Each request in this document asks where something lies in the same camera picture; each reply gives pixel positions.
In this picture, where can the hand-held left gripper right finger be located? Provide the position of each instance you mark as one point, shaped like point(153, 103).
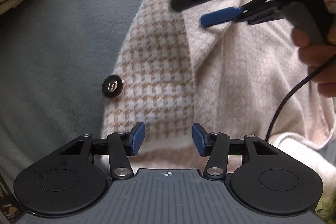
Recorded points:
point(198, 138)

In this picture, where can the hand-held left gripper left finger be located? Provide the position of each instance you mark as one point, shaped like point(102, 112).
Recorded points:
point(137, 138)

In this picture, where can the beige houndstooth coat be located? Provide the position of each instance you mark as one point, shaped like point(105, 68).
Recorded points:
point(162, 69)

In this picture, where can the person's right hand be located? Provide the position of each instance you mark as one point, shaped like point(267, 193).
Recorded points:
point(320, 58)

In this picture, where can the dark patterned cloth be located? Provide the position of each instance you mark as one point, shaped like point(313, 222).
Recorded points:
point(8, 203)

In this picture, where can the person's furry jacket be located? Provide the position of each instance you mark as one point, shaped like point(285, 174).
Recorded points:
point(328, 209)

